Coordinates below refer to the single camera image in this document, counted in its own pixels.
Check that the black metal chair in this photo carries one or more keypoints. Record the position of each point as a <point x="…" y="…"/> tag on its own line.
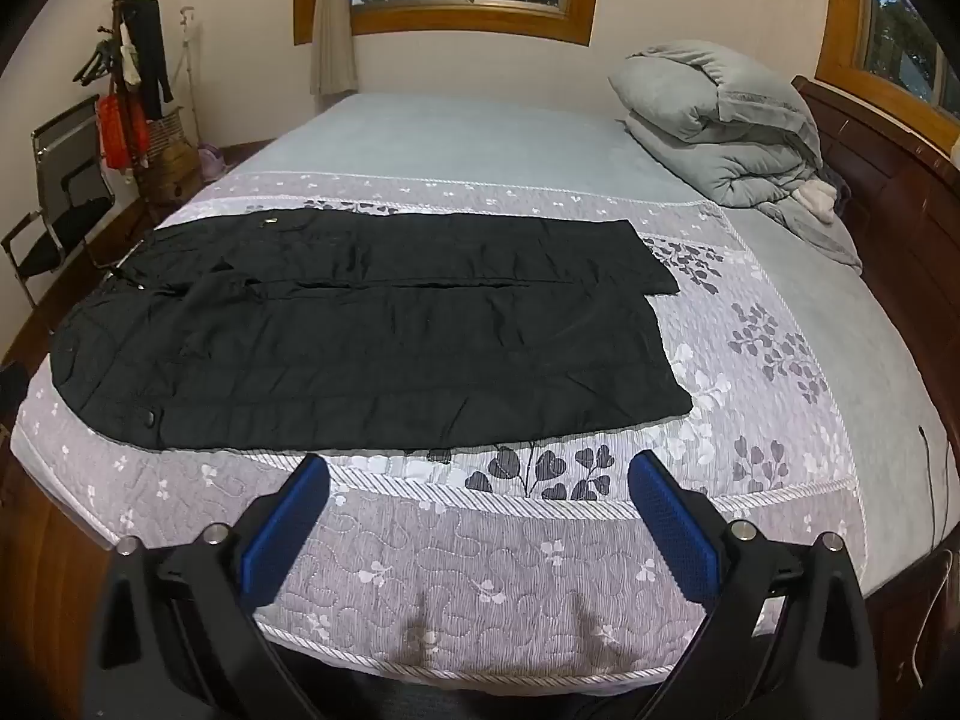
<point x="64" y="225"/>

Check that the woven basket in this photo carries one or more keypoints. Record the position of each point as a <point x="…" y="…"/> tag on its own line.
<point x="169" y="157"/>

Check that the white pole stand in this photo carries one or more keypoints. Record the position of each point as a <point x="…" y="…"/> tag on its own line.
<point x="191" y="75"/>

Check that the hanging white sock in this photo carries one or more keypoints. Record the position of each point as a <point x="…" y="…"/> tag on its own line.
<point x="131" y="67"/>

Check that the red bag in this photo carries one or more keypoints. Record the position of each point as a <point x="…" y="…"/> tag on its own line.
<point x="116" y="131"/>

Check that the hanging black garment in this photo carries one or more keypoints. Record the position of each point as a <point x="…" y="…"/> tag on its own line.
<point x="148" y="52"/>

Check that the black pants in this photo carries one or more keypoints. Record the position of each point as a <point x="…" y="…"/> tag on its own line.
<point x="375" y="345"/>

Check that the small purple item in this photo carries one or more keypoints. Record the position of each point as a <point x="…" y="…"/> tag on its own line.
<point x="210" y="161"/>

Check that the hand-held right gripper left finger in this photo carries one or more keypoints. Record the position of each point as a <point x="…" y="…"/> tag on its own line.
<point x="289" y="525"/>

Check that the dark wooden headboard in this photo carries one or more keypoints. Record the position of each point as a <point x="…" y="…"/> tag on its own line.
<point x="900" y="187"/>

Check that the black clothes hanger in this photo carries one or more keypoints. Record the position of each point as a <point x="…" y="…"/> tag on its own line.
<point x="94" y="64"/>

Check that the beige curtain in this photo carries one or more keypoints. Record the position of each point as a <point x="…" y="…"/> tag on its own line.
<point x="334" y="30"/>

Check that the bed with grey sheet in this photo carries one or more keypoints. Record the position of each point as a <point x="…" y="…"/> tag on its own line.
<point x="465" y="135"/>

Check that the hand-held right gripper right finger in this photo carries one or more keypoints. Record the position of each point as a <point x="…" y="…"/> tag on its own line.
<point x="671" y="532"/>

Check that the folded grey comforter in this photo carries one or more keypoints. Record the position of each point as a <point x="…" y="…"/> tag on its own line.
<point x="712" y="127"/>

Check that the small white cloth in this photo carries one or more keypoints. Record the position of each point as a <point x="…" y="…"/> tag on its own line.
<point x="816" y="201"/>

